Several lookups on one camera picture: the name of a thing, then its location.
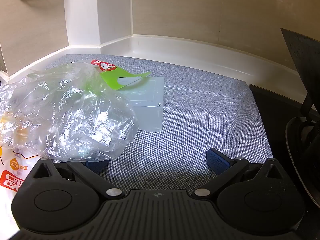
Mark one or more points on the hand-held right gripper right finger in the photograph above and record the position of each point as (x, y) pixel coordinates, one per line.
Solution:
(218, 161)

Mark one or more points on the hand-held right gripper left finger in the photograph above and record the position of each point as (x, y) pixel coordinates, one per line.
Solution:
(96, 166)

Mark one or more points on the clear plastic bag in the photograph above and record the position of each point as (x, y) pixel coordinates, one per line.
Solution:
(75, 115)

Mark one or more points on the translucent plastic box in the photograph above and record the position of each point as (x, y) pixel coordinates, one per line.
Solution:
(147, 105)

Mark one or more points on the green rabbit print package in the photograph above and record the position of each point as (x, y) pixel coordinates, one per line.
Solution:
(112, 78)

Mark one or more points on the black stove top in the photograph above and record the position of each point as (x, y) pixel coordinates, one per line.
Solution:
(270, 110)

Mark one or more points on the black round pan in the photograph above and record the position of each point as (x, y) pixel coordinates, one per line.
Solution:
(292, 155)

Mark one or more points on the white bag orange print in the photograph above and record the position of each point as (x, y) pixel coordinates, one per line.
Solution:
(10, 177)

